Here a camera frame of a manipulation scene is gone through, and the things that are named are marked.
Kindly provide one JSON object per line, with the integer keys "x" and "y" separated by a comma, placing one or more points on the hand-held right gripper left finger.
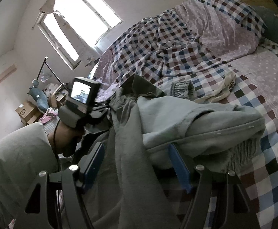
{"x": 95, "y": 164}

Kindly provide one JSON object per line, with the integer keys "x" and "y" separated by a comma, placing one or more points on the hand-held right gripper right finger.
{"x": 179, "y": 169}

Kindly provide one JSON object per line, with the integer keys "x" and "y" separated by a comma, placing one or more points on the pale grey-blue sweatshirt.
{"x": 189, "y": 124}

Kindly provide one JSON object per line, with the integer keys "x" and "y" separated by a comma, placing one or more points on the grey-green pants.
{"x": 129, "y": 195}

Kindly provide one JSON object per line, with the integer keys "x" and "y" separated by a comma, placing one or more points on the black clothes rack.
{"x": 54, "y": 74}

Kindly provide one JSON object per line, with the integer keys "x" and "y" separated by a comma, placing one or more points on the pale clothes hanger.
{"x": 44, "y": 76}

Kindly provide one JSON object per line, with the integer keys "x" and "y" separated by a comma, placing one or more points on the person's left hand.
{"x": 68, "y": 140}

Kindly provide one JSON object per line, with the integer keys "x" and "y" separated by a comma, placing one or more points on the cardboard box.
{"x": 58, "y": 97}
{"x": 25, "y": 112}

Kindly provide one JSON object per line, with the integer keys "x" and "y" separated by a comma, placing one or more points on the white printed curtain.
{"x": 87, "y": 52}

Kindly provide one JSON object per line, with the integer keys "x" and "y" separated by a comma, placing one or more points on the pink cloth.
{"x": 49, "y": 114}

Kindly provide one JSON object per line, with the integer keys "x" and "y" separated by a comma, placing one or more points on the blue plush toy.
{"x": 40, "y": 100}

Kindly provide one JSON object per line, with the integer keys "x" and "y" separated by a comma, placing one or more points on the white striped bag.
{"x": 49, "y": 126}

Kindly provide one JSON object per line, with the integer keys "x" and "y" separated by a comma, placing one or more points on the window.
{"x": 81, "y": 12}

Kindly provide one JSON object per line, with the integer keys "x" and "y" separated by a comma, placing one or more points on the light grey sweatpants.
{"x": 180, "y": 88}

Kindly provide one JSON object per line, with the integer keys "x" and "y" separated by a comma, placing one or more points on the cream printed cloth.
{"x": 224, "y": 88}

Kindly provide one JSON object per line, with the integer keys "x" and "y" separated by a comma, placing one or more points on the checked purple duvet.
{"x": 165, "y": 40}

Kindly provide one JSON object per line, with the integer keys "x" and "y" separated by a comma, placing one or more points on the checked bed sheet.
{"x": 260, "y": 114}

